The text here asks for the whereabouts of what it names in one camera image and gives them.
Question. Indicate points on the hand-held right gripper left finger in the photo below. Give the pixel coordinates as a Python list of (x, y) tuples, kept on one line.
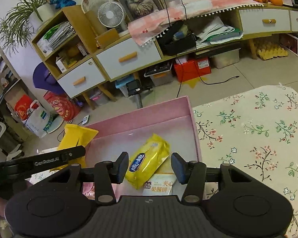
[(121, 168)]

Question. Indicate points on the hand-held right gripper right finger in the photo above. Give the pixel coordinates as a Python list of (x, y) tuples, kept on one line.
[(178, 169)]

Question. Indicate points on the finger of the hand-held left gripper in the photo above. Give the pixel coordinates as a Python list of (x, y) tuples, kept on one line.
[(74, 153)]

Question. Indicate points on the plain yellow snack packet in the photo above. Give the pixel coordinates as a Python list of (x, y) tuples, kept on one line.
[(74, 136)]

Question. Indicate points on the yellow blue-label snack packet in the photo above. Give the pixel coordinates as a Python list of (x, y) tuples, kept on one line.
[(149, 161)]

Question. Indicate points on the pink cardboard box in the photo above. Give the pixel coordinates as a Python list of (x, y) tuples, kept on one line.
[(139, 119)]

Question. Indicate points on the white orange snack packet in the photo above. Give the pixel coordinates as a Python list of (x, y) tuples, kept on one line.
[(161, 183)]

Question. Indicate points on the white office chair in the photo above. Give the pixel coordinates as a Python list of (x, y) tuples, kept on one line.
[(2, 138)]

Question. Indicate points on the white round disc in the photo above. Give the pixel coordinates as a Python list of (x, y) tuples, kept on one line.
[(56, 126)]

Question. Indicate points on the small white device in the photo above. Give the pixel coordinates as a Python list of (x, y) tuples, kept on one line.
[(85, 119)]

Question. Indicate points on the pink snack packet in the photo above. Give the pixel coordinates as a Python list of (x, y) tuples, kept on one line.
[(88, 191)]

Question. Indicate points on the white plastic bag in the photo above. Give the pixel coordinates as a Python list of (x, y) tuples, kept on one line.
[(38, 124)]

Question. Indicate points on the red patterned bag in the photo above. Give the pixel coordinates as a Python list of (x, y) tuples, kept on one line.
[(62, 106)]

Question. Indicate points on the small clear pink bin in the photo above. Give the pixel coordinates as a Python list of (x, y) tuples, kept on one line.
[(96, 96)]

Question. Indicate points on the red gift bag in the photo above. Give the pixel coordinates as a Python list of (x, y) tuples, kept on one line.
[(23, 107)]

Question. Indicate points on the large cardboard box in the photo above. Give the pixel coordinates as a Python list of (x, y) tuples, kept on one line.
[(15, 96)]

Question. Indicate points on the small white cabinet drawer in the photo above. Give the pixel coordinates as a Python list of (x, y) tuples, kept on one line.
[(82, 79)]

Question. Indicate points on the floral tablecloth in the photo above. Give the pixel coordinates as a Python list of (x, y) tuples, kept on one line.
[(250, 141)]

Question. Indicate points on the purple hat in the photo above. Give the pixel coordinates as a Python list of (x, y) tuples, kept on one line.
[(47, 79)]

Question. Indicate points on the black device on grey stand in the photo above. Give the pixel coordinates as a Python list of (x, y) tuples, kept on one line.
[(135, 89)]

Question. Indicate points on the light blue bin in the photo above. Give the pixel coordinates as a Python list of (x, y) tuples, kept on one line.
[(121, 85)]

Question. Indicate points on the white carton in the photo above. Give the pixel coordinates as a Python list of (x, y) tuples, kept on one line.
[(61, 65)]

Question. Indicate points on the yellow star mat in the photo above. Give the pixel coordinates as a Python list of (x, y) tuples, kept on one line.
[(195, 82)]

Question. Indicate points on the cluttered dark desk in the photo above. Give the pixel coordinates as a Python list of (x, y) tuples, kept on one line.
[(5, 79)]

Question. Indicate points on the clear bin with tools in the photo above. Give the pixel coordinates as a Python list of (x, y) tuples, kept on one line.
[(160, 75)]

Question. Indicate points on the yellow packages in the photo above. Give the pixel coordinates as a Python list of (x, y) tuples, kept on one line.
[(73, 54)]

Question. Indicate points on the wide white drawer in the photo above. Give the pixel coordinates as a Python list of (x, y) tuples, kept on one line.
[(129, 57)]

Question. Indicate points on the small cardboard box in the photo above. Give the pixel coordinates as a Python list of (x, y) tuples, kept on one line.
[(106, 38)]

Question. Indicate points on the stack of papers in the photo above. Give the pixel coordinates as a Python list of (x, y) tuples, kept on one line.
[(59, 34)]

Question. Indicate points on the clear storage bin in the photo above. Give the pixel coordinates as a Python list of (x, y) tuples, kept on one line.
[(224, 58)]

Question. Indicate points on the black storage box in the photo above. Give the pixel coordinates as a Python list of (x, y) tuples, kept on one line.
[(178, 42)]

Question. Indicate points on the wooden shelf cabinet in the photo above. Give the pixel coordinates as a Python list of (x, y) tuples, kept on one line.
[(72, 14)]

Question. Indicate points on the spider plant in white pot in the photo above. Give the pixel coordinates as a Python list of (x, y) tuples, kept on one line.
[(42, 14)]

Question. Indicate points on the pile of folded bags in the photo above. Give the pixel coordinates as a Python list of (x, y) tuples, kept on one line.
[(216, 32)]

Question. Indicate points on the white desk fan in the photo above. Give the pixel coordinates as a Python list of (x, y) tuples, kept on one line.
[(111, 13)]

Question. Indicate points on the long wooden low cabinet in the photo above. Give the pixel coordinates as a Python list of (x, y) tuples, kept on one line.
[(243, 38)]

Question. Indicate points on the yellow egg tray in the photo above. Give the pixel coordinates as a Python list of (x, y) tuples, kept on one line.
[(272, 50)]

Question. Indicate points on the white round fan grille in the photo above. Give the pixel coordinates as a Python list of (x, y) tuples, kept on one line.
[(94, 1)]

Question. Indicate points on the pink fringed cloth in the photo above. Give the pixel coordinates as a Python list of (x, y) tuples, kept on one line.
[(188, 10)]

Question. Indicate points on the white red printed box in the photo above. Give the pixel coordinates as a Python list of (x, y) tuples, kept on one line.
[(296, 44)]

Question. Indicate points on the orange fruit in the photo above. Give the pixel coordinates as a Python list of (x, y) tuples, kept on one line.
[(276, 0)]

